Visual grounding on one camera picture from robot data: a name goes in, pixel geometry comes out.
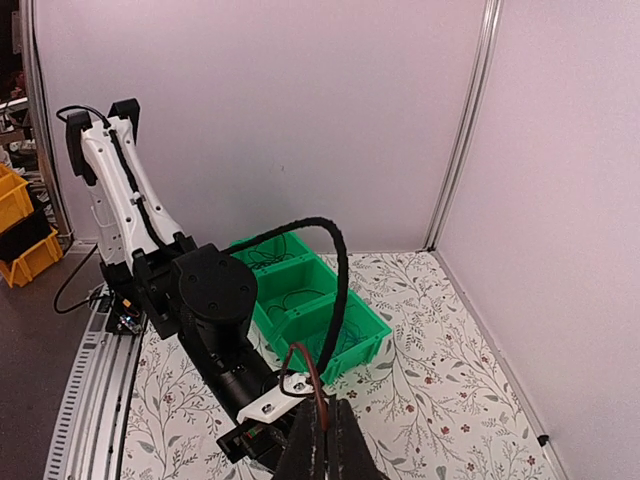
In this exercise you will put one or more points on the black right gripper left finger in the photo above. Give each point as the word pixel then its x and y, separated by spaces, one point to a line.
pixel 304 456

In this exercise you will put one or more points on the yellow storage bins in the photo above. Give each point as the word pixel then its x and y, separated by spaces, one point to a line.
pixel 29 243

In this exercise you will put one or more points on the green bin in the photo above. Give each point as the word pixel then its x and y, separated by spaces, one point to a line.
pixel 284 247
pixel 359 339
pixel 292 284

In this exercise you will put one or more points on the green bin left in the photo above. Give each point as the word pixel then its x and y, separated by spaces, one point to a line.
pixel 284 247

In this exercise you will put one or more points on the green bin middle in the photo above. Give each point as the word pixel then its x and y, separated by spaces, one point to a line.
pixel 292 284

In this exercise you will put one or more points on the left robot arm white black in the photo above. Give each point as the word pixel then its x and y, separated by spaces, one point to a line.
pixel 202 295

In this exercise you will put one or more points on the small black wall clip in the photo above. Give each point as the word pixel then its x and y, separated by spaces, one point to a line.
pixel 543 440

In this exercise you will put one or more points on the left aluminium corner post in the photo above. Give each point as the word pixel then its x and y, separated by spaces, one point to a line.
pixel 480 71

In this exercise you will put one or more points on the front aluminium rail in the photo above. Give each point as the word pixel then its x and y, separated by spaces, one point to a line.
pixel 89 433

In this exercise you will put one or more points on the green bin right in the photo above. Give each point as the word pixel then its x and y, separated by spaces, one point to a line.
pixel 359 339

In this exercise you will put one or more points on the floral table mat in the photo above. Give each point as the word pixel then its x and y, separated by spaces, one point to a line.
pixel 435 403

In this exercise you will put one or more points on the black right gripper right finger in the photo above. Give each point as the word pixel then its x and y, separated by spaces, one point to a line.
pixel 347 455

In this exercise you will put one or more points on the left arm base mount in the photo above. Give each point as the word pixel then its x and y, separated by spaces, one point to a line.
pixel 125 314

